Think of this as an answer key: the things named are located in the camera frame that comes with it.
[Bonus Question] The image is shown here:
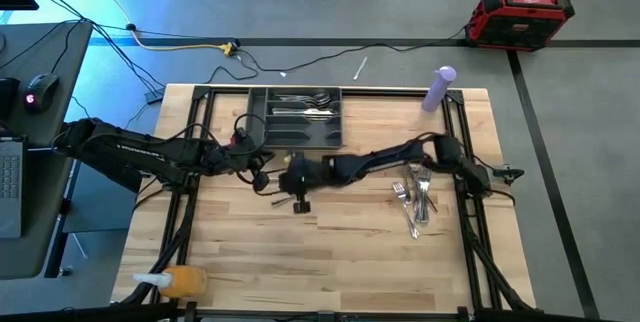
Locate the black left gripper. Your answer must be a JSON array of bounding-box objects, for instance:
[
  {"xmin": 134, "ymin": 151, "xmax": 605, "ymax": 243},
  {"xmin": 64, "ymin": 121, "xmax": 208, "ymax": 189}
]
[{"xmin": 212, "ymin": 131, "xmax": 280, "ymax": 193}]

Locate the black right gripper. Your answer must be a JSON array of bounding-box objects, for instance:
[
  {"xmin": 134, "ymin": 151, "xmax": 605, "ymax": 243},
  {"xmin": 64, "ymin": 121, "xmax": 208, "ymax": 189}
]
[{"xmin": 278, "ymin": 150, "xmax": 335, "ymax": 215}]

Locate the dark grey cutlery tray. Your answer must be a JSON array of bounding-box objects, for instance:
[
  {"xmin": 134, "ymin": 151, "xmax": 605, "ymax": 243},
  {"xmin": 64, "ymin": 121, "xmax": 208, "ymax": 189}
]
[{"xmin": 246, "ymin": 85, "xmax": 345, "ymax": 151}]

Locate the white plastic stick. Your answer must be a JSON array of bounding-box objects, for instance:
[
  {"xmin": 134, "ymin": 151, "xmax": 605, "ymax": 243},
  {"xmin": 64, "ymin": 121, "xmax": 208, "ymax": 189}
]
[{"xmin": 351, "ymin": 55, "xmax": 369, "ymax": 82}]

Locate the orange spray bottle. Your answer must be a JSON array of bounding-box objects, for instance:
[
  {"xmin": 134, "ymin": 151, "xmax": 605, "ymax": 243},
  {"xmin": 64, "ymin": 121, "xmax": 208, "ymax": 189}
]
[{"xmin": 131, "ymin": 264, "xmax": 209, "ymax": 300}]

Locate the purple plastic bottle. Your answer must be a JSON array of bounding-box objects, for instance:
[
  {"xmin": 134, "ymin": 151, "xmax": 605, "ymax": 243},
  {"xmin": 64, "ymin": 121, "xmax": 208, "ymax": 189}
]
[{"xmin": 421, "ymin": 65, "xmax": 458, "ymax": 114}]

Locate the dark grey desk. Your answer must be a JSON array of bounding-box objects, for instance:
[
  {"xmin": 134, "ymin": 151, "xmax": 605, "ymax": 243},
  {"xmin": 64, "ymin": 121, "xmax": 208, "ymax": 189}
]
[
  {"xmin": 0, "ymin": 20, "xmax": 95, "ymax": 149},
  {"xmin": 0, "ymin": 148, "xmax": 77, "ymax": 281}
]

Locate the black computer mouse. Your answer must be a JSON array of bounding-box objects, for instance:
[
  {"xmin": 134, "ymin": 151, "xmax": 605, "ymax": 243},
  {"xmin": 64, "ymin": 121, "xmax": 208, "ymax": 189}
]
[{"xmin": 22, "ymin": 72, "xmax": 61, "ymax": 114}]

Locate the grey laptop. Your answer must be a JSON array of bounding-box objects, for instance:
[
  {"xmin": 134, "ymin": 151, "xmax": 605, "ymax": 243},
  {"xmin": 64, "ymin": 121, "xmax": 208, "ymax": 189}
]
[{"xmin": 0, "ymin": 136, "xmax": 26, "ymax": 241}]

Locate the red and black jobsite radio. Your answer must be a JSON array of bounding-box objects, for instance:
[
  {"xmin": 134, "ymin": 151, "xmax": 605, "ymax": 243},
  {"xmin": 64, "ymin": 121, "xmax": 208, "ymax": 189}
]
[{"xmin": 463, "ymin": 0, "xmax": 576, "ymax": 53}]

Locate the black desktop device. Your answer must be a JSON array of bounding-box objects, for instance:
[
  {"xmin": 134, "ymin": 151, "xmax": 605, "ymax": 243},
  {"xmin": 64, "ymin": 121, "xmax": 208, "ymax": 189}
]
[{"xmin": 0, "ymin": 76, "xmax": 20, "ymax": 124}]

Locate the yellow extension cord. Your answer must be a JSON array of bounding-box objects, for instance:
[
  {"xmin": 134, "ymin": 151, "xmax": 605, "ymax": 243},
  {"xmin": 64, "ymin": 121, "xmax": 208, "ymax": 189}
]
[{"xmin": 52, "ymin": 0, "xmax": 236, "ymax": 58}]

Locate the black radio power cable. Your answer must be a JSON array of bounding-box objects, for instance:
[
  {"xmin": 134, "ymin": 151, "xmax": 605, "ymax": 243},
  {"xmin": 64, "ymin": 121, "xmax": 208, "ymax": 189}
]
[{"xmin": 234, "ymin": 25, "xmax": 470, "ymax": 74}]

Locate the black floor cable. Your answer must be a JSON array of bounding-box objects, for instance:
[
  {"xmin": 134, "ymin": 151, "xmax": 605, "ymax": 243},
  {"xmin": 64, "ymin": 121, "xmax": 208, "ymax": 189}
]
[{"xmin": 0, "ymin": 0, "xmax": 169, "ymax": 94}]

